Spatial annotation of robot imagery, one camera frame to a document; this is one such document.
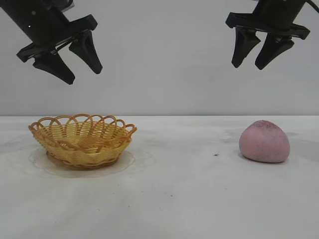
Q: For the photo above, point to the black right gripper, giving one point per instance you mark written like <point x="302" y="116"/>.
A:
<point x="271" y="17"/>

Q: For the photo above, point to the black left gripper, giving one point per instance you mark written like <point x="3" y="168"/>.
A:
<point x="47" y="22"/>

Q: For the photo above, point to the yellow woven wicker basket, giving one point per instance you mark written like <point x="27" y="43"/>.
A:
<point x="82" y="150"/>

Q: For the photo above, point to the pink peach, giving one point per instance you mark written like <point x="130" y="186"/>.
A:
<point x="264" y="143"/>

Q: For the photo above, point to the white tablecloth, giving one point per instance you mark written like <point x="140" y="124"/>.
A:
<point x="159" y="204"/>

